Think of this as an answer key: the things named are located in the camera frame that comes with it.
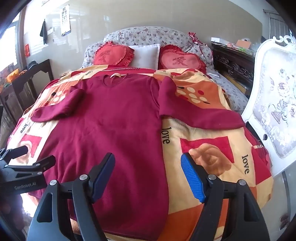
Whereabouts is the red heart pillow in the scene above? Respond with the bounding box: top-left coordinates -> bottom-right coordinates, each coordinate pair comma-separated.
158,45 -> 207,73
93,42 -> 135,67

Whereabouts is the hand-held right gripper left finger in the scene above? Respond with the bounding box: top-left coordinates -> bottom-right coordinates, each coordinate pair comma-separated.
27,152 -> 116,241

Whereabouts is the metal railing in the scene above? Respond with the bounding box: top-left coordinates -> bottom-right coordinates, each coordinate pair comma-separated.
264,9 -> 290,40

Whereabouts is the white pillow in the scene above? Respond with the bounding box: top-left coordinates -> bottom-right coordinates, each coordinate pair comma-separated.
128,44 -> 160,69

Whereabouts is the wall chart poster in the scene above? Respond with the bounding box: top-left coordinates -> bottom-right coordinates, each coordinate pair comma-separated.
60,5 -> 71,37

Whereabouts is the orange printed blanket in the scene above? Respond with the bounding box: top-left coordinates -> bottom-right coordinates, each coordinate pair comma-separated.
6,65 -> 274,241

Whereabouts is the dark red sweater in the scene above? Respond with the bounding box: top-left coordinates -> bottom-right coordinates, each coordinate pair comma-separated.
31,73 -> 245,240

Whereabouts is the dark hanging garment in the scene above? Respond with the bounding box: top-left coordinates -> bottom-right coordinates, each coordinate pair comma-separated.
40,20 -> 48,45

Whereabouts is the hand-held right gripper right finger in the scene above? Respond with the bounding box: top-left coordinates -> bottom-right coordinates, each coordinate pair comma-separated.
180,152 -> 271,241

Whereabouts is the dark carved wooden cabinet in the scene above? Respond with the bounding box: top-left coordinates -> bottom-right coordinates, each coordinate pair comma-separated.
211,43 -> 256,93

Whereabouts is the orange box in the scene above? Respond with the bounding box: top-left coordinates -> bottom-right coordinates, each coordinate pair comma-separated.
236,40 -> 253,49

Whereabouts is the red patterned cloth bundle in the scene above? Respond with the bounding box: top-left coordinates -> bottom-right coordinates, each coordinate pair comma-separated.
188,32 -> 204,45

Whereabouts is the floral bed sheet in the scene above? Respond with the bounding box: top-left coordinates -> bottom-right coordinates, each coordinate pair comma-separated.
207,71 -> 249,114

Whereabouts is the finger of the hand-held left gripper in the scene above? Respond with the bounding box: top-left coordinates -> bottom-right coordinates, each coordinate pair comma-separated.
0,146 -> 28,167
6,155 -> 56,178

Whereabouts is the white ornate chair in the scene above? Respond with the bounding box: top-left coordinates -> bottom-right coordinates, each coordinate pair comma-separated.
240,35 -> 296,178

